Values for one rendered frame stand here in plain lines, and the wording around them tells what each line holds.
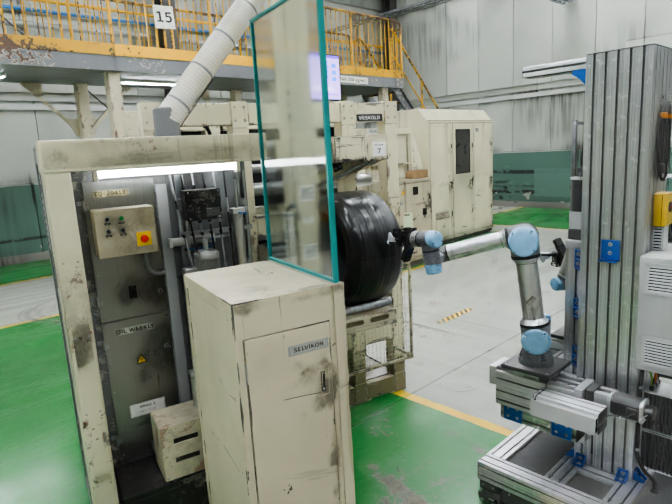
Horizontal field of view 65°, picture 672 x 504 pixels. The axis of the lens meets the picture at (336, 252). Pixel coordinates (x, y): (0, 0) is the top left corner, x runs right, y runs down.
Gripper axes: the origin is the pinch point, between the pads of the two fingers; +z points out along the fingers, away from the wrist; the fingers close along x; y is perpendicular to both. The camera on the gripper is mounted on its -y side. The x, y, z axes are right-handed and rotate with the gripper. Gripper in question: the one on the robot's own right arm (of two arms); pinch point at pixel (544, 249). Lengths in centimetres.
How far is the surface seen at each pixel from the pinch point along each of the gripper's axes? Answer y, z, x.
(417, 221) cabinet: 61, 433, 125
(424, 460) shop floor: 93, -14, -102
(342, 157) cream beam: -75, 28, -104
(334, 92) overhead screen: -132, 403, 26
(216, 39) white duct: -142, 17, -159
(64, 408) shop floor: 66, 143, -306
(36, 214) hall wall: -37, 856, -439
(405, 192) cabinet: 14, 422, 108
